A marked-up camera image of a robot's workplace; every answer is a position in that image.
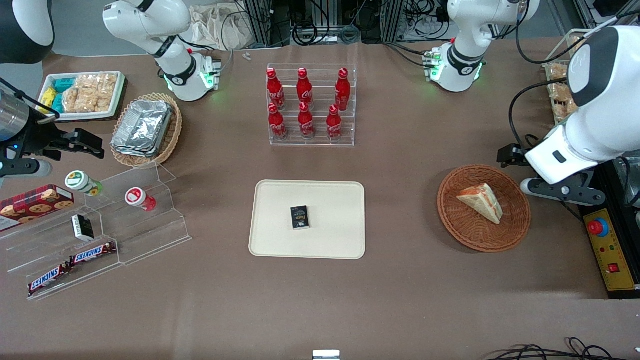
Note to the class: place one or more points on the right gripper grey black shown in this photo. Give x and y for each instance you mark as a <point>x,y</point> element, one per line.
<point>36,139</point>

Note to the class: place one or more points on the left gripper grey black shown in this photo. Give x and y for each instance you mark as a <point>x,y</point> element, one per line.
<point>511,154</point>

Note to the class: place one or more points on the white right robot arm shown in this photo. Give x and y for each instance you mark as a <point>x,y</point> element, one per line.
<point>150,25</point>

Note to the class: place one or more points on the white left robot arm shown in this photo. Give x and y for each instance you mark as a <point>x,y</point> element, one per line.
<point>600,115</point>

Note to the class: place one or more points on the white rectangular snack tray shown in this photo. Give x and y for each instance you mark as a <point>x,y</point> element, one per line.
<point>111,107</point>

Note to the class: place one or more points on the wrapped triangular sandwich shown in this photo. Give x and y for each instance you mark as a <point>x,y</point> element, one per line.
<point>482,200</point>

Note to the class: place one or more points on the round brown wicker basket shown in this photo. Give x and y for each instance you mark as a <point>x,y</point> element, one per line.
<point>480,235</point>

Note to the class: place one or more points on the oval light wicker basket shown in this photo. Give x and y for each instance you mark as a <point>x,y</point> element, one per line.
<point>172,130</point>

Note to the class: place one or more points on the beige plastic serving tray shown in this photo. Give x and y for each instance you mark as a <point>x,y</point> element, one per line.
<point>330,240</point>

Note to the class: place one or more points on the green sunflower yogurt cup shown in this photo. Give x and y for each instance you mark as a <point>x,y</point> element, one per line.
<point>80,181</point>

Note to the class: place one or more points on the blue snack packet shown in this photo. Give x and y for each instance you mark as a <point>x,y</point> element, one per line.
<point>63,84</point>
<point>58,102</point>

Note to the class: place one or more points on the clear rice cracker packet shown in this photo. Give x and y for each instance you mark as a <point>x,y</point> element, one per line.
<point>77,97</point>
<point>105,90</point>
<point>560,92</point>
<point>567,111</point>
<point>557,71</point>

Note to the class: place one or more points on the aluminium foil container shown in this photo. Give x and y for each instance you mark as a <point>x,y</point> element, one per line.
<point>142,125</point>
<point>131,153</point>

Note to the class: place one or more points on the yellow snack packet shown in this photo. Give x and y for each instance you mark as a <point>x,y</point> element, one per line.
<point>47,96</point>

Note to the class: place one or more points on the red tartan cookie box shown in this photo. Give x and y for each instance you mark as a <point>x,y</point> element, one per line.
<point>35,202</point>

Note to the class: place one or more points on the red strawberry yogurt cup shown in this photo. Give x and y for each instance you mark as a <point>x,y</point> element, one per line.
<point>137,197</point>

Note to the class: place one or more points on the black and white small box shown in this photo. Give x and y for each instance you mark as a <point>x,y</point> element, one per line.
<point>82,227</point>

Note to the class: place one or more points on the red emergency stop button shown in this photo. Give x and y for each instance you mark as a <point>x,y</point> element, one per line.
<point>598,227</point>

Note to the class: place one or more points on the brown Snickers bar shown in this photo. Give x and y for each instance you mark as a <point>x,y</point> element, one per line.
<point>47,279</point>
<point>92,253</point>

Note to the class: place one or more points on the clear acrylic stepped display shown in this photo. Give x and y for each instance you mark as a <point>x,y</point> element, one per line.
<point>150,235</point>

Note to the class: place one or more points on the yellow emergency stop box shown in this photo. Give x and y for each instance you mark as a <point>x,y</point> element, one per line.
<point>612,265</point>

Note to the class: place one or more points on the white cloth bag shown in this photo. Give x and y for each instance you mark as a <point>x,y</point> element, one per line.
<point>220,27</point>

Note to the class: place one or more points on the red cola bottle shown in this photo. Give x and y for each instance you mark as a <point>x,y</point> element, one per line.
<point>276,122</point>
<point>274,87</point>
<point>305,121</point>
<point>342,89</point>
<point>334,124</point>
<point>304,86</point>

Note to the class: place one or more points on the clear acrylic bottle rack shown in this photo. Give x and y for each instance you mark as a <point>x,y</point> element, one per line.
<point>312,141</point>

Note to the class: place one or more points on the small black chocolate box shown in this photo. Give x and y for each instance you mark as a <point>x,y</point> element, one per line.
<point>300,218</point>

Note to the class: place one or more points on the silver white edge device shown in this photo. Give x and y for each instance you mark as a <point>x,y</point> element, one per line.
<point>326,355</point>

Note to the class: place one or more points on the aluminium profile frame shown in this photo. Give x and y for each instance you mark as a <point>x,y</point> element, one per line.
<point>260,20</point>
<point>392,20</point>

